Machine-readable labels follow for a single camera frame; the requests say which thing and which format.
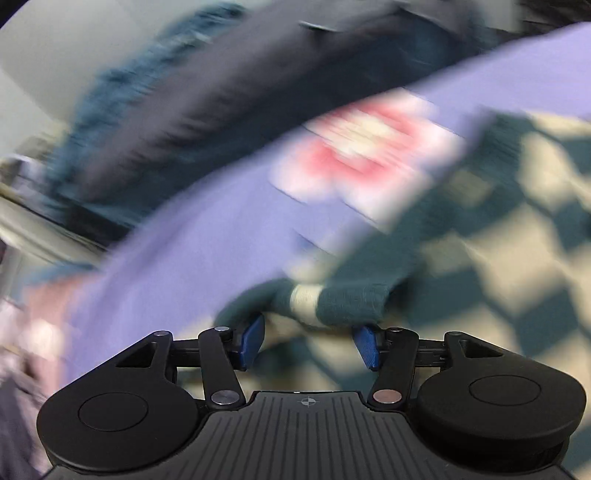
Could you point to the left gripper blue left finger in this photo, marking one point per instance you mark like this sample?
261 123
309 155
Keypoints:
251 340

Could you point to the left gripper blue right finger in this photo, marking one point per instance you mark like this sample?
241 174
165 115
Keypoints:
366 340

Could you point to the green cream checkered knit sweater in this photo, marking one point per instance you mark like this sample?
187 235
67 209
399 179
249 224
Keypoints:
481 292

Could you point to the purple floral bed sheet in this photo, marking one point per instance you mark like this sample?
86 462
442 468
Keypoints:
283 213

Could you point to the pink brown pillow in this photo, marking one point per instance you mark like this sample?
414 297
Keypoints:
49 310

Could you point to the mauve patterned garment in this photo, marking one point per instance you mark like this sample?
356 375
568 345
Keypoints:
26 382

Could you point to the teal crumpled blanket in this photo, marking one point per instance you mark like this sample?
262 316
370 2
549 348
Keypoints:
101 109

